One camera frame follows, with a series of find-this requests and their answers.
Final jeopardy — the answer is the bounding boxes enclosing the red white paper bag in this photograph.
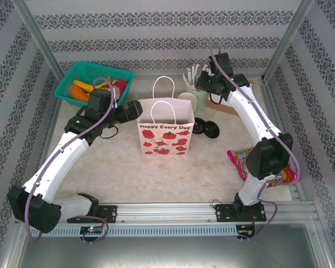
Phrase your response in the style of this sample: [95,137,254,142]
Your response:
[136,76,196,157]

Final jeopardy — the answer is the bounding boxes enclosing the light green straw holder cup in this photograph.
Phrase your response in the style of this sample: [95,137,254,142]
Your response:
[185,82,209,110]

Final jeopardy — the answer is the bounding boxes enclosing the white paper napkins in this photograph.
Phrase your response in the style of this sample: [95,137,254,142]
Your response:
[209,93,232,106]

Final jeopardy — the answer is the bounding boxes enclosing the stacked green paper cups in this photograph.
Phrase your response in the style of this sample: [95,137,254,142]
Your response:
[178,93,198,111]

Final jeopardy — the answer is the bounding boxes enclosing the yellow banana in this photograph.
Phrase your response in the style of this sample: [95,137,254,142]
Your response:
[73,76,112,93]

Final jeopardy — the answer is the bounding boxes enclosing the orange mango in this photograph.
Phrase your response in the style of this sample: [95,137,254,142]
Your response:
[69,85,90,103]

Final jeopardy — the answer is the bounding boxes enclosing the teal plastic basket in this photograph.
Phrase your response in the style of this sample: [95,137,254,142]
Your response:
[54,61,135,117]

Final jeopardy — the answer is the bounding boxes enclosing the black plastic cup lid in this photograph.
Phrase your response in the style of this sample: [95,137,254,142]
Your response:
[192,117,207,135]
[201,121,221,140]

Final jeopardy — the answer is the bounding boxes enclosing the colourful candy bag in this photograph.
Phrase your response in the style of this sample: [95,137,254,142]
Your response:
[227,149,301,189]

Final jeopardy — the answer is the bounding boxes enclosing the left small circuit board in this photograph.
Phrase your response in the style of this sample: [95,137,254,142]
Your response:
[80,226,104,235]

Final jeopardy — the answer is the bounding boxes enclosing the grey metal panel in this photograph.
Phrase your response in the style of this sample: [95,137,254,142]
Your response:
[15,236,330,268]

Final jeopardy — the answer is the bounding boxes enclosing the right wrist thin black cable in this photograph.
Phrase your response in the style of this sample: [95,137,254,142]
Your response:
[208,93,223,106]

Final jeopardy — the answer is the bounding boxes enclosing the wrist thin black cable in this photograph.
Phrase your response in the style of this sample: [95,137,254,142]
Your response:
[208,93,223,106]
[99,125,119,139]

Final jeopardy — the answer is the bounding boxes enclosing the left wrist thin black cable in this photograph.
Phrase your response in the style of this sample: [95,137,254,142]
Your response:
[99,125,119,139]

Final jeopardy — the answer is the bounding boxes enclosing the back aluminium frame rail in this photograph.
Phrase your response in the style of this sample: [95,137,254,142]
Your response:
[132,74,266,82]

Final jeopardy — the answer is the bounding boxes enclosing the right aluminium frame post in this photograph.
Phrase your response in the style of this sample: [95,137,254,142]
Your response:
[262,0,316,82]

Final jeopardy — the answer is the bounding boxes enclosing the aluminium frame post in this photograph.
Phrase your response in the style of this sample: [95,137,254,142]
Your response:
[262,0,316,82]
[11,0,66,82]

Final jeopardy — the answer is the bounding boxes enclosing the left aluminium frame post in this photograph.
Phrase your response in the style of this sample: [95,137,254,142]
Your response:
[11,0,66,82]

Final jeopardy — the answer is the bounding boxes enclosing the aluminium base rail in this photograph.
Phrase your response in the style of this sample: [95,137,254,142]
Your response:
[15,203,320,224]

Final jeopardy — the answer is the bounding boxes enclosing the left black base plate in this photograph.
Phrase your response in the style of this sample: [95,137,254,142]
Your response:
[66,205,118,224]

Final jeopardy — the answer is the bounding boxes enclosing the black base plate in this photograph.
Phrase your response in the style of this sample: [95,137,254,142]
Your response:
[66,205,118,224]
[214,203,267,223]

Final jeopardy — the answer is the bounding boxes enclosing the grey slotted cable duct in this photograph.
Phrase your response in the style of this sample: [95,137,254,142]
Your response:
[25,225,308,237]

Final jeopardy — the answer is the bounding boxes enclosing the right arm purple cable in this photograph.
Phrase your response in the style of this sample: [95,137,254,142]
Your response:
[209,46,302,242]

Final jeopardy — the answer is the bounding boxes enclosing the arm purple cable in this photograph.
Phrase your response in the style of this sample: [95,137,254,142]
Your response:
[209,46,302,242]
[25,76,114,245]

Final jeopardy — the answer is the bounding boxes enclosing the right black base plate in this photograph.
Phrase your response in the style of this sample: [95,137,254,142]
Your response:
[214,203,267,223]

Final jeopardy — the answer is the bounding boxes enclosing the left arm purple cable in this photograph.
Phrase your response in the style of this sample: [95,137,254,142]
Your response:
[25,76,114,245]

